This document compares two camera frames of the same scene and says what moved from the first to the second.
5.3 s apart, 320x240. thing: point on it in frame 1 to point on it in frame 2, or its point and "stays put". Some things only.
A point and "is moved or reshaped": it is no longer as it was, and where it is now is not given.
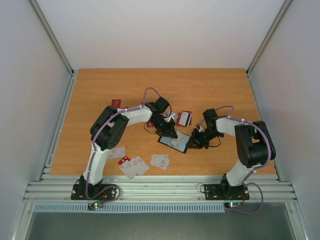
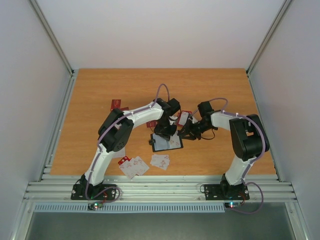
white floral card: x=181 y=140 is moved or reshaped
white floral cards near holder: x=161 y=160 stays put
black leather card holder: x=167 y=141 is moved or reshaped
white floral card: x=118 y=152 stays put
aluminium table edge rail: x=157 y=187 stays put
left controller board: x=95 y=205 stays put
